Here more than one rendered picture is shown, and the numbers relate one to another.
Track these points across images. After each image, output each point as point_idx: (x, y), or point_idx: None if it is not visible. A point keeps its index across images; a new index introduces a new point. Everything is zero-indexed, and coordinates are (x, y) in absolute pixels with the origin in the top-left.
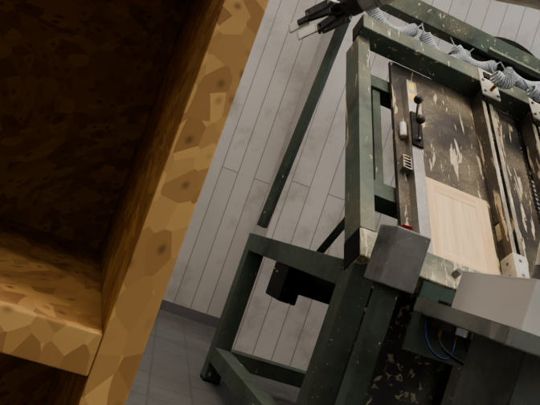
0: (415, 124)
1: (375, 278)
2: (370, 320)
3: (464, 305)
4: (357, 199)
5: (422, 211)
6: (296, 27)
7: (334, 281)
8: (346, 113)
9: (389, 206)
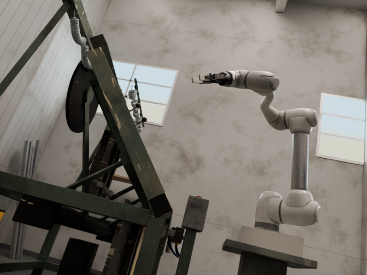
0: None
1: (197, 228)
2: (190, 250)
3: (253, 243)
4: (153, 172)
5: None
6: (203, 79)
7: (144, 224)
8: (108, 102)
9: (133, 168)
